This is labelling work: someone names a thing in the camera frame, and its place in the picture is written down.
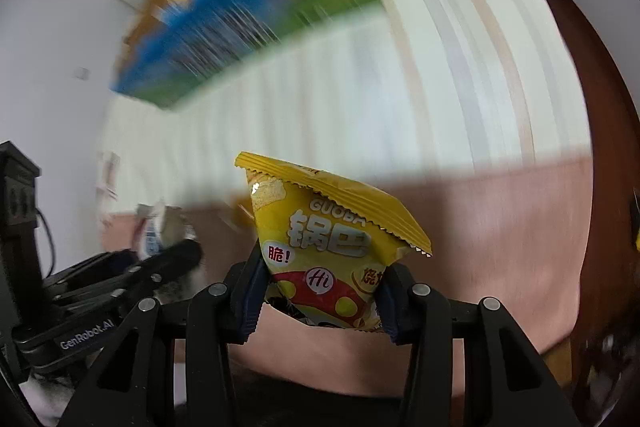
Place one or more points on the blue printed cardboard box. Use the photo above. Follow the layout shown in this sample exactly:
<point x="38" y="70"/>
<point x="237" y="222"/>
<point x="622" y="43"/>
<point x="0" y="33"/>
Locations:
<point x="250" y="22"/>

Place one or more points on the yellow panda snack packet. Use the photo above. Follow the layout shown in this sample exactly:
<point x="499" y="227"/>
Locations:
<point x="320" y="227"/>

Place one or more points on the striped pink cat printed blanket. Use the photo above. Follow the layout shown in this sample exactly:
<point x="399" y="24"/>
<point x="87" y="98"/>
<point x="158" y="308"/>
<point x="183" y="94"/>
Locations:
<point x="400" y="107"/>

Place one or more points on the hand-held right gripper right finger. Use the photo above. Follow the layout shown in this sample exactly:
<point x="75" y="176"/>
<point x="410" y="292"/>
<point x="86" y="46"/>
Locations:
<point x="387" y="307"/>

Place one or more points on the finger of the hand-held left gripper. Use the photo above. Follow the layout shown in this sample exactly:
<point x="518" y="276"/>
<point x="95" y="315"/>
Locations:
<point x="95" y="269"/>
<point x="172" y="259"/>

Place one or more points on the white snack packet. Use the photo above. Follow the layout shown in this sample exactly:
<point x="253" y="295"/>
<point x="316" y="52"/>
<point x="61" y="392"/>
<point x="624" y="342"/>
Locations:
<point x="152" y="232"/>

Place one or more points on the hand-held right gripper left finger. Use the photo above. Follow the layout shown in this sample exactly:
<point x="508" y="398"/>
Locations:
<point x="252" y="297"/>

